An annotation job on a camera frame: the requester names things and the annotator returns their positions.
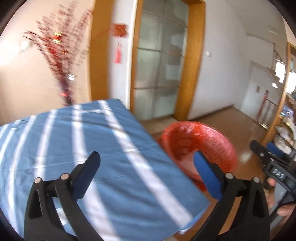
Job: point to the wooden shelf unit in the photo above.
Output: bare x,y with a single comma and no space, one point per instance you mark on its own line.
282,124

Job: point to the person's right hand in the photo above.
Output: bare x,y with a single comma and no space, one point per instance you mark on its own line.
285,210

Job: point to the glass vase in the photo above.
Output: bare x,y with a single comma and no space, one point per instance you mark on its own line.
66,86

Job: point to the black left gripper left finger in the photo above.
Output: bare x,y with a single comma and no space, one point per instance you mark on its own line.
41,218

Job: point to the red plastic trash basket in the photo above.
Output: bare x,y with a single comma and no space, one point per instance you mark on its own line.
182,139

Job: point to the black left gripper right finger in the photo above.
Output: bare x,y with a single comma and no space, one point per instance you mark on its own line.
251,221

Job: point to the red berry branches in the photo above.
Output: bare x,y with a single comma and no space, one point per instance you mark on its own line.
60,38

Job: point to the wooden door frame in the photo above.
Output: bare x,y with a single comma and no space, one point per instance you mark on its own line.
192,61

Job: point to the frosted glass door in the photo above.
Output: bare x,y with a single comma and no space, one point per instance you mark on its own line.
160,58

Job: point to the blue white striped tablecloth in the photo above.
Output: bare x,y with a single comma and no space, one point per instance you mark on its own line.
138,192

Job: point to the red Chinese knot ornament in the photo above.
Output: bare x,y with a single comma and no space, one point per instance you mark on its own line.
119,31

